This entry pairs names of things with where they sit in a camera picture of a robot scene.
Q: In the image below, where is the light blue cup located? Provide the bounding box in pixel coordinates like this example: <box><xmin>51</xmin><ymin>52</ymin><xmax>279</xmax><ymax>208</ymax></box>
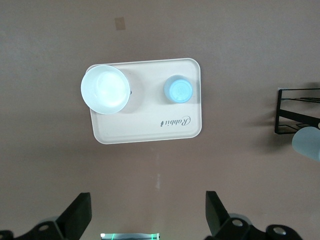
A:
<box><xmin>163</xmin><ymin>74</ymin><xmax>194</xmax><ymax>104</ymax></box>

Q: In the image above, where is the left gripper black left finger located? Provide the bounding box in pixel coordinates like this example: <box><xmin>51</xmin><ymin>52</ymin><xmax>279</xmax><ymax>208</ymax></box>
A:
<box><xmin>0</xmin><ymin>191</ymin><xmax>93</xmax><ymax>240</ymax></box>

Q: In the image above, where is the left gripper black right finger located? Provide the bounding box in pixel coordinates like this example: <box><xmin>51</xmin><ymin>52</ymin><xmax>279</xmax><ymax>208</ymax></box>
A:
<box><xmin>203</xmin><ymin>190</ymin><xmax>305</xmax><ymax>240</ymax></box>

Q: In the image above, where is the white bowl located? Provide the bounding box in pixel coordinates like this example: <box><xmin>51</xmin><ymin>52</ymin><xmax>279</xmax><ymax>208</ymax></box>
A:
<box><xmin>80</xmin><ymin>64</ymin><xmax>131</xmax><ymax>115</ymax></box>

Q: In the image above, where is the grey plastic cup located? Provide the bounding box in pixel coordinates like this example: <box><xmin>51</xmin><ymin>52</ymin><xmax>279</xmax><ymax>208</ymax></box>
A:
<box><xmin>291</xmin><ymin>126</ymin><xmax>320</xmax><ymax>161</ymax></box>

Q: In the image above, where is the beige tray with Rabbit print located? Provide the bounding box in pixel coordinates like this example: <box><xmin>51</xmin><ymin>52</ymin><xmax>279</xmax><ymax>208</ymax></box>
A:
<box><xmin>90</xmin><ymin>57</ymin><xmax>202</xmax><ymax>145</ymax></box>

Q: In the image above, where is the brown tape patch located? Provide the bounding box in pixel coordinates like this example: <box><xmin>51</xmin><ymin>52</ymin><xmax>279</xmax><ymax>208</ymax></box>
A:
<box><xmin>114</xmin><ymin>16</ymin><xmax>126</xmax><ymax>31</ymax></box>

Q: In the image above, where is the black rack with wooden rod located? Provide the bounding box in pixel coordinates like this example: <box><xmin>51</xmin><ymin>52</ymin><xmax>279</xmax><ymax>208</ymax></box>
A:
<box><xmin>274</xmin><ymin>81</ymin><xmax>320</xmax><ymax>136</ymax></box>

